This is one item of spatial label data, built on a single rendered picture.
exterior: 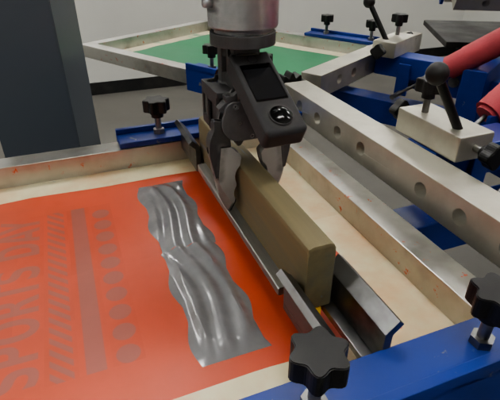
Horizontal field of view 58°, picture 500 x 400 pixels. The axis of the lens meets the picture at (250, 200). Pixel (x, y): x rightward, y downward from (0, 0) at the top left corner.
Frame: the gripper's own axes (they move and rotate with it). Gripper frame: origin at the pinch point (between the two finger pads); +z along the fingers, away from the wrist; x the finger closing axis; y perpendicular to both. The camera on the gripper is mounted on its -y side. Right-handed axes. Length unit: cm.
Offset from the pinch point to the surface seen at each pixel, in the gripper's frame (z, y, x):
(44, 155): 1.8, 27.6, 24.4
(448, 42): 6, 86, -111
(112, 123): 101, 302, -3
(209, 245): 5.0, -0.8, 5.8
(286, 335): 5.4, -17.3, 2.8
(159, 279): 5.4, -4.5, 13.0
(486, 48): -9, 24, -60
